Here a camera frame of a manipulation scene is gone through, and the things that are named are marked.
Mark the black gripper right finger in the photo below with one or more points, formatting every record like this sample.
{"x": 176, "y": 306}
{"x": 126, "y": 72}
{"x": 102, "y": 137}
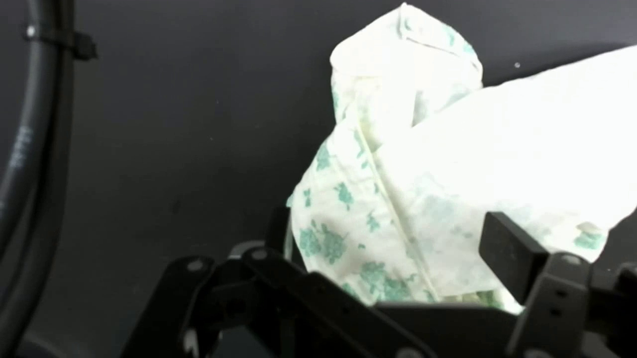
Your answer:
{"x": 530, "y": 259}

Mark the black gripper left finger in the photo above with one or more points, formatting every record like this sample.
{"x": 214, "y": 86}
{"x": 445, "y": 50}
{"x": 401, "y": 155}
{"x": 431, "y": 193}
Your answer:
{"x": 280, "y": 298}

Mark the white floral cloth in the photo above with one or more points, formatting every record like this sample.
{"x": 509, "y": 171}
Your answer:
{"x": 479, "y": 171}

